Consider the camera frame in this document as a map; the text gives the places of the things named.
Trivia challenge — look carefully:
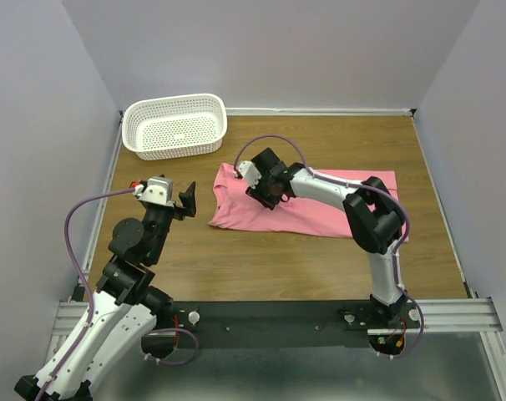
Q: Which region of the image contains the aluminium frame rail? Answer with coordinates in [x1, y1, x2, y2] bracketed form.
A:
[33, 297, 505, 401]

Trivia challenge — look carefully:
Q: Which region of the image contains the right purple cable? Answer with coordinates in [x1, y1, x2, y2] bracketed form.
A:
[234, 134, 425, 361]

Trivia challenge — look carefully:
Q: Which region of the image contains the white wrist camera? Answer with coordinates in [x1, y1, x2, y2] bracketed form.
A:
[235, 160, 262, 189]
[134, 176, 175, 207]

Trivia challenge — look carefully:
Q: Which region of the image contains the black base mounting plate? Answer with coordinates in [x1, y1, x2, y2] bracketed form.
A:
[123, 298, 421, 351]

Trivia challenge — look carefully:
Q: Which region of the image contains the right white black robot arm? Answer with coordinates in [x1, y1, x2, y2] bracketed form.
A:
[235, 148, 408, 327]

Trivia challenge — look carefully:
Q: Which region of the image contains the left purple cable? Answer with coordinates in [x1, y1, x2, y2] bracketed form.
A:
[34, 187, 200, 401]

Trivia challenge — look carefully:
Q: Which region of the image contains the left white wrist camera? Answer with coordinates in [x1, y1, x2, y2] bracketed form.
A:
[134, 176, 175, 207]

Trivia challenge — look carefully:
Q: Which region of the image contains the white perforated plastic basket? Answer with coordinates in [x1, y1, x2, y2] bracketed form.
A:
[121, 94, 227, 161]

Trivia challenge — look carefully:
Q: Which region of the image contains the purple cable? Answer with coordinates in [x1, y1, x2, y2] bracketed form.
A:
[34, 187, 200, 401]
[234, 134, 425, 361]

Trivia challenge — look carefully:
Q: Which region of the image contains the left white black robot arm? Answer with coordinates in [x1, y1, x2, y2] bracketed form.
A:
[14, 175, 200, 400]

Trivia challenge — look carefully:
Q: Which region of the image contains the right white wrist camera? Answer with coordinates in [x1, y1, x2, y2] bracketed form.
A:
[235, 160, 262, 189]

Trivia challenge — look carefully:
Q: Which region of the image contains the pink t shirt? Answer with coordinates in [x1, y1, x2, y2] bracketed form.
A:
[207, 162, 411, 243]

